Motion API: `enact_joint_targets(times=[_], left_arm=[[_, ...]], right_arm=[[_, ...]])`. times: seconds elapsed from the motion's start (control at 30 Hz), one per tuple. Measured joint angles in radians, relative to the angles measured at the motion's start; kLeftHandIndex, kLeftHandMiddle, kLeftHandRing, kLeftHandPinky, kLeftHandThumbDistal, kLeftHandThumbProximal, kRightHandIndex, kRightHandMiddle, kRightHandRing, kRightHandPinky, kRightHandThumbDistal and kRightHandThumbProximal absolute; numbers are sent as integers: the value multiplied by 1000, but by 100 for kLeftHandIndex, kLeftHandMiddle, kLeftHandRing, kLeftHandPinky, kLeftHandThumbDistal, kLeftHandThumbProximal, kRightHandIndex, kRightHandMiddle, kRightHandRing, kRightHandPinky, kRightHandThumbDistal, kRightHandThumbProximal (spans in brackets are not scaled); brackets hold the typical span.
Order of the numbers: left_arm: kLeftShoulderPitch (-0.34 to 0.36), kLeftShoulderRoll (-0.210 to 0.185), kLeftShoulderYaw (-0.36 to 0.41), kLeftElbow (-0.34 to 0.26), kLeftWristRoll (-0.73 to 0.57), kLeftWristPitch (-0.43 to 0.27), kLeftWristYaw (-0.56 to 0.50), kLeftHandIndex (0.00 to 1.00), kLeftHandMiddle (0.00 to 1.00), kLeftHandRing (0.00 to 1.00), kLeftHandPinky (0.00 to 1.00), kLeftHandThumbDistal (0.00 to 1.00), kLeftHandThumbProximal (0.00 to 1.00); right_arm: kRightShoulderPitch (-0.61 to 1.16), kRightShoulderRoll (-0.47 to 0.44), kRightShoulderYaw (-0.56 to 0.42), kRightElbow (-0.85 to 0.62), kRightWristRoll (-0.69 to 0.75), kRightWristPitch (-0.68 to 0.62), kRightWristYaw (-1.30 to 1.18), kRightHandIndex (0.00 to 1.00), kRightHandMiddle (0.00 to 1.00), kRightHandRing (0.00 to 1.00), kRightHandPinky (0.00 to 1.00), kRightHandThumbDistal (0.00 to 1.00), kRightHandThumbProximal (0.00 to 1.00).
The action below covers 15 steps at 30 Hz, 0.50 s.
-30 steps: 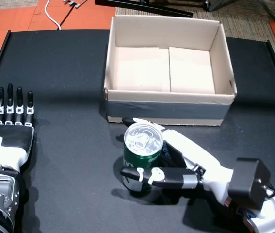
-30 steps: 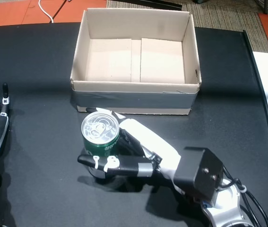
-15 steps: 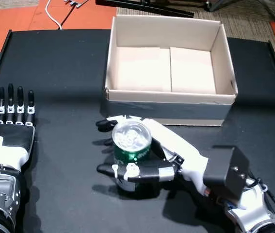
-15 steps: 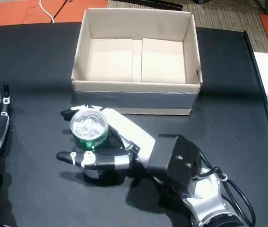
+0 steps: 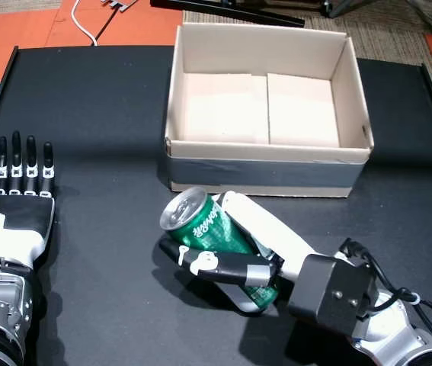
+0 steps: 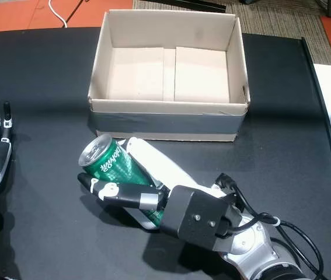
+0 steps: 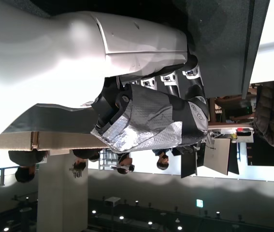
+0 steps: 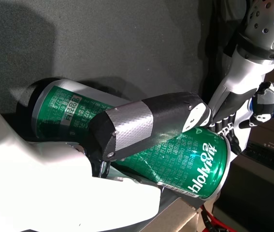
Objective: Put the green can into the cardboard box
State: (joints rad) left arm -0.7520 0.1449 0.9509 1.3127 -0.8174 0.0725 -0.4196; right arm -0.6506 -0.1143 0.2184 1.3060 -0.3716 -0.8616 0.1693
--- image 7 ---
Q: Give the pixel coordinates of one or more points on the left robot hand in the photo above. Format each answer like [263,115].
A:
[54,48]

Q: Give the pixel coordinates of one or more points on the open cardboard box grey tape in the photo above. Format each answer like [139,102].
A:
[54,118]

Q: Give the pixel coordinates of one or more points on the person in dark clothes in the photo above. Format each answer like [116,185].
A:
[83,157]
[25,162]

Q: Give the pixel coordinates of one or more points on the white square pillar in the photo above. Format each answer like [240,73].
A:
[62,193]

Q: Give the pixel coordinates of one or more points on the white ceiling projector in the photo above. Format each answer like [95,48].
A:
[112,201]

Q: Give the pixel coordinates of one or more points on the white flat panel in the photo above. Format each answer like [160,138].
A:
[217,157]

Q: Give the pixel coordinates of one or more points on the green exit sign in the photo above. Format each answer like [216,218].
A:
[199,203]

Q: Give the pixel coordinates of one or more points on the black padded jacket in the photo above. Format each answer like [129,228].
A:
[268,116]

